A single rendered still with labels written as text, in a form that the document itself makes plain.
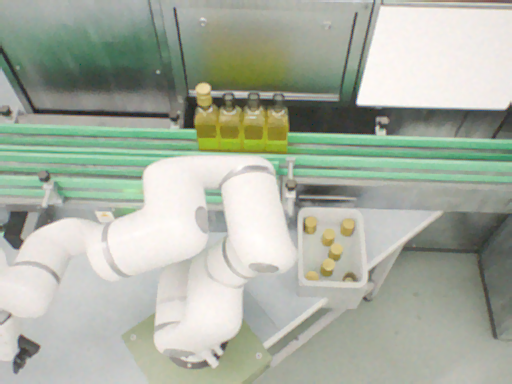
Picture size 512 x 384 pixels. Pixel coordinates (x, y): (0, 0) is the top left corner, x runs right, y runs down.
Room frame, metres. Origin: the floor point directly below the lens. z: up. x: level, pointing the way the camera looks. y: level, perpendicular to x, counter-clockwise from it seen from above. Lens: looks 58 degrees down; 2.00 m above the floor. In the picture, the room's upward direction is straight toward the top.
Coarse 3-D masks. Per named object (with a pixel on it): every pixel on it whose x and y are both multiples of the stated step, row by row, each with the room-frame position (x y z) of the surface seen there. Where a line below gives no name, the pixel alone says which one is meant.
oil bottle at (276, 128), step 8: (272, 120) 0.79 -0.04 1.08; (280, 120) 0.79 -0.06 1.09; (288, 120) 0.80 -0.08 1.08; (272, 128) 0.78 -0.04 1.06; (280, 128) 0.78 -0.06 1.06; (272, 136) 0.78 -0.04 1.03; (280, 136) 0.78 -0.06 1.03; (272, 144) 0.78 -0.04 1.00; (280, 144) 0.78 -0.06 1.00; (272, 152) 0.78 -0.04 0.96; (280, 152) 0.78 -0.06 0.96
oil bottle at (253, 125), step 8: (248, 112) 0.81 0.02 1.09; (264, 112) 0.82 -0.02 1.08; (248, 120) 0.79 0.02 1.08; (256, 120) 0.79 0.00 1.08; (264, 120) 0.80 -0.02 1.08; (248, 128) 0.79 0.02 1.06; (256, 128) 0.79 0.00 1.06; (264, 128) 0.79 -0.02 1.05; (248, 136) 0.79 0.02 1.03; (256, 136) 0.79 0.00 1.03; (264, 136) 0.79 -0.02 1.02; (248, 144) 0.79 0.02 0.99; (256, 144) 0.79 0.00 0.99; (264, 144) 0.79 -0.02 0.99; (248, 152) 0.79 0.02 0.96; (256, 152) 0.79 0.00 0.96; (264, 152) 0.79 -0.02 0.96
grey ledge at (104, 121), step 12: (0, 120) 0.96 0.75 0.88; (24, 120) 0.96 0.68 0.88; (36, 120) 0.96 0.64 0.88; (48, 120) 0.96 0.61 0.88; (60, 120) 0.96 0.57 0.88; (72, 120) 0.96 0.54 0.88; (84, 120) 0.96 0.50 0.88; (96, 120) 0.96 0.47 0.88; (108, 120) 0.96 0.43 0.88; (120, 120) 0.96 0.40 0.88; (132, 120) 0.96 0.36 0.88; (144, 120) 0.96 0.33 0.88; (156, 120) 0.96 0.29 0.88; (168, 120) 0.96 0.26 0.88; (180, 120) 0.96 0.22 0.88
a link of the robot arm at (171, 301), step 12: (180, 264) 0.38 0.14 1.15; (168, 276) 0.36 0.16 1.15; (180, 276) 0.36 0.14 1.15; (168, 288) 0.34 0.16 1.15; (180, 288) 0.33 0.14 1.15; (156, 300) 0.33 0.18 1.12; (168, 300) 0.31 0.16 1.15; (180, 300) 0.31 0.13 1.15; (156, 312) 0.30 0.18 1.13; (168, 312) 0.29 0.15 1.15; (180, 312) 0.29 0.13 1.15; (156, 324) 0.28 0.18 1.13
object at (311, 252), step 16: (304, 208) 0.69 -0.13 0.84; (320, 208) 0.69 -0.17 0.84; (336, 208) 0.69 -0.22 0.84; (320, 224) 0.67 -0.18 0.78; (336, 224) 0.67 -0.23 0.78; (304, 240) 0.63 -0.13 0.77; (320, 240) 0.63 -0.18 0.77; (336, 240) 0.63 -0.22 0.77; (352, 240) 0.63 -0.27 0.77; (304, 256) 0.58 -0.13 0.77; (320, 256) 0.58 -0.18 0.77; (352, 256) 0.58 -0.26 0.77; (304, 272) 0.53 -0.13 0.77; (336, 272) 0.53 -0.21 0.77; (352, 272) 0.53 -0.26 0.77
